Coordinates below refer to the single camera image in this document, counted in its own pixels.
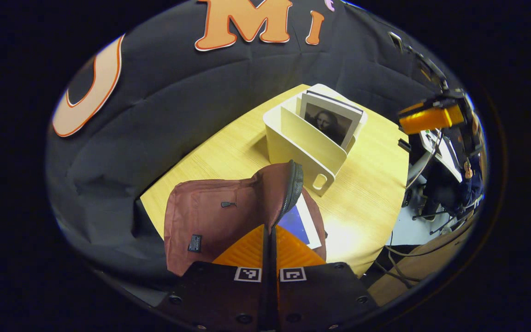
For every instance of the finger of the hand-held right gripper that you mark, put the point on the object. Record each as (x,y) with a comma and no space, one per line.
(427,119)

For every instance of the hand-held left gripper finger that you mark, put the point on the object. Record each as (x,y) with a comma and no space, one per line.
(266,249)
(274,251)

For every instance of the blue cover book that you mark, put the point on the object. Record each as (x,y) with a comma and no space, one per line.
(297,223)

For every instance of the maroon schoolbag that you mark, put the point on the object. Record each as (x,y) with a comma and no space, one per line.
(219,221)

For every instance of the portrait cover book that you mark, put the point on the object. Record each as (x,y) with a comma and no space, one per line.
(330,122)

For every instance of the cream plastic bookshelf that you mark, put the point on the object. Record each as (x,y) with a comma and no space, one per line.
(302,147)

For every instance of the white flat panel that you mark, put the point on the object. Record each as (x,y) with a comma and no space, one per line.
(443,154)

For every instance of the wooden board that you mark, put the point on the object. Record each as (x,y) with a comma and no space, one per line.
(413,272)

